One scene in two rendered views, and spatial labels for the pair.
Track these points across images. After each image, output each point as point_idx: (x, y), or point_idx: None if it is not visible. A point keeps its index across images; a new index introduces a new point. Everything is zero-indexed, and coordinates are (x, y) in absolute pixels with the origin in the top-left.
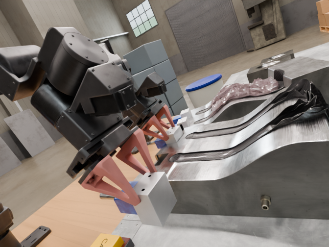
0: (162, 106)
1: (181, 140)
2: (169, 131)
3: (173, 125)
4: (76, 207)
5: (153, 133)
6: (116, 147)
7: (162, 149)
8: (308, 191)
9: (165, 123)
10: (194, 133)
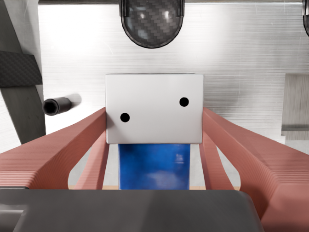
0: (33, 190)
1: (190, 51)
2: (156, 119)
3: (103, 118)
4: None
5: (226, 188)
6: None
7: (242, 126)
8: None
9: (84, 177)
10: (128, 11)
